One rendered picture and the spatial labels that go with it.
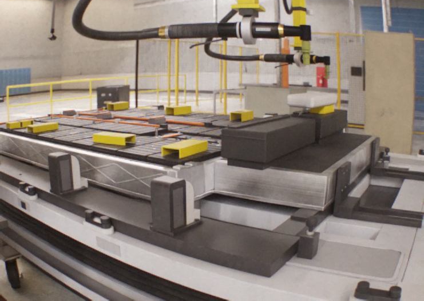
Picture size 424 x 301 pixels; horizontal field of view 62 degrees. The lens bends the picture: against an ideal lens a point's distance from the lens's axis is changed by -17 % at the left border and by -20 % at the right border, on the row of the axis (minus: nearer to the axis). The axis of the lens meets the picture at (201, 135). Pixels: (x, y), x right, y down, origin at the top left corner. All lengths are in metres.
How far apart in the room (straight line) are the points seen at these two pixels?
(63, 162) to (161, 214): 0.46
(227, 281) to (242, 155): 0.45
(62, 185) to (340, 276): 0.91
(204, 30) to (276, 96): 4.92
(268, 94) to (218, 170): 4.81
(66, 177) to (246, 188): 0.58
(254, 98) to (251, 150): 5.03
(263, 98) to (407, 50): 2.44
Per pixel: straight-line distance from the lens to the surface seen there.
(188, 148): 1.32
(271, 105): 6.08
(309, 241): 0.97
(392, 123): 5.76
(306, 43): 1.10
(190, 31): 1.18
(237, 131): 1.21
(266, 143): 1.17
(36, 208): 1.44
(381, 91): 5.76
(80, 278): 1.85
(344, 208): 1.27
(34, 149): 1.80
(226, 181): 1.31
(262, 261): 0.89
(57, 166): 1.34
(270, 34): 1.11
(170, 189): 0.99
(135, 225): 1.10
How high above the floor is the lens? 1.27
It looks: 9 degrees down
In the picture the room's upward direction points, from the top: straight up
